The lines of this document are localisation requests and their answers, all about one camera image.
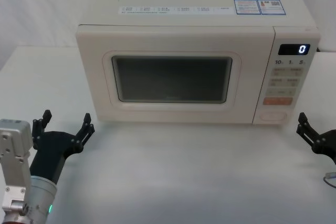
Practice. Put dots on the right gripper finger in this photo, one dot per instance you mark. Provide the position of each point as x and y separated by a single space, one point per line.
305 129

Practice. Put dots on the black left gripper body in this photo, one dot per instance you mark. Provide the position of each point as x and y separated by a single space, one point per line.
52 148

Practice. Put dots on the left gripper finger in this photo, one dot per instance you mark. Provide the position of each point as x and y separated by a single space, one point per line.
46 116
86 129

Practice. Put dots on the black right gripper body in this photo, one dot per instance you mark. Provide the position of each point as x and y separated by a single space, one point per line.
328 142

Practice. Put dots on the white table cloth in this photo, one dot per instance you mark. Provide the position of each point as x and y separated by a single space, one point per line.
183 171

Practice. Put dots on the white curtain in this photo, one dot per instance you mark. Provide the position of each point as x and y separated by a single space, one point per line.
39 6

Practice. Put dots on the cream microwave oven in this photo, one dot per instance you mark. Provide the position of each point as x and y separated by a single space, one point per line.
173 37

